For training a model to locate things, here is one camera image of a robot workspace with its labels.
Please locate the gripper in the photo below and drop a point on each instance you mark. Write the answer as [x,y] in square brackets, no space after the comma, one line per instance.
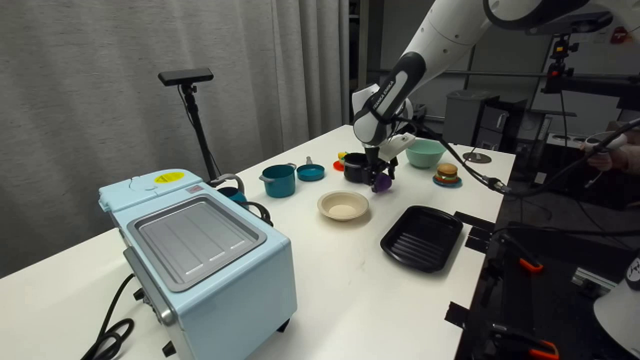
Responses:
[376,162]

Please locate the purple plush toy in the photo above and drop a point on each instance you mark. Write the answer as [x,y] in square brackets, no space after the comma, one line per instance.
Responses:
[383,183]

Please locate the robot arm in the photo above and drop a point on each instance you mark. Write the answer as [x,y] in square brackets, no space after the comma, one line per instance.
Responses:
[440,35]

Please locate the mint green bowl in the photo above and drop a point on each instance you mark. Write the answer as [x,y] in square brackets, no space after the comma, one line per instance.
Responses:
[424,155]

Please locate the orange toy plate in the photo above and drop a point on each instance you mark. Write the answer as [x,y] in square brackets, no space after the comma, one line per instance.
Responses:
[338,166]

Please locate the yellow toy food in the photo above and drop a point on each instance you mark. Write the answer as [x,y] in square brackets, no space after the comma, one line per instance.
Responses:
[342,155]

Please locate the white bowl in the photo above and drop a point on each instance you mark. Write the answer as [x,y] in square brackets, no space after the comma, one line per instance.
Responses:
[343,206]

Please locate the toy burger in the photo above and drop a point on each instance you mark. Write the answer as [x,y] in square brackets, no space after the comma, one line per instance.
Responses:
[447,172]

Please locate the blue toy plate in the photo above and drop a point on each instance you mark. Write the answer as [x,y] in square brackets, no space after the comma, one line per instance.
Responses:
[452,184]

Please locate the black pot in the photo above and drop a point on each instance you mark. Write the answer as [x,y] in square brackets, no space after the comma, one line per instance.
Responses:
[354,169]

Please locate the black ribbed tray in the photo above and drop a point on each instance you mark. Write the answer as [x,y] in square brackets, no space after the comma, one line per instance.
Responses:
[421,239]

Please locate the teal pot lid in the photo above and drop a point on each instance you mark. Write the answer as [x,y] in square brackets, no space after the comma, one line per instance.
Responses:
[310,173]

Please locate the grey round disc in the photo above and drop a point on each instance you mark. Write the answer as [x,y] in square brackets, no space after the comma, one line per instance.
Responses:
[477,158]

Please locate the grey cabinet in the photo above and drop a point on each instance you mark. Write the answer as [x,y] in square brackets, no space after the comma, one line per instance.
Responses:
[467,117]

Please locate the teal pot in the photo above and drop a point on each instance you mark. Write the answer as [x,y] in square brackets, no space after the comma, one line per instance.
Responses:
[279,181]

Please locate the orange clamp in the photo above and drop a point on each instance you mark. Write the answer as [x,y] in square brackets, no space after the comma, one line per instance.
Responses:
[531,265]
[546,351]

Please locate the light blue toaster oven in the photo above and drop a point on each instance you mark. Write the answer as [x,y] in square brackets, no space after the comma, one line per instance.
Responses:
[220,280]

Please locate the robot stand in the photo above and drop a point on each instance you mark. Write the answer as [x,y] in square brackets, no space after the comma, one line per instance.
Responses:
[550,300]

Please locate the hand controller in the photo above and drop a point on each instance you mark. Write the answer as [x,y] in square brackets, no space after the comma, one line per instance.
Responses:
[602,145]

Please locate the person's hand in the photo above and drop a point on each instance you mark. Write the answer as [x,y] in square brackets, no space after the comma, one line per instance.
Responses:
[617,159]

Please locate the grey curtain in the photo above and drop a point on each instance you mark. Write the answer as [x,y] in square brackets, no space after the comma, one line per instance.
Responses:
[125,100]

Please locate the toaster oven knob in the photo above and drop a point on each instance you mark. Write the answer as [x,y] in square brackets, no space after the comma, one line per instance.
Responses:
[169,348]
[139,294]

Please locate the camera on mount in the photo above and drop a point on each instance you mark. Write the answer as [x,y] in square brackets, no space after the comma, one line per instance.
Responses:
[570,24]
[186,76]

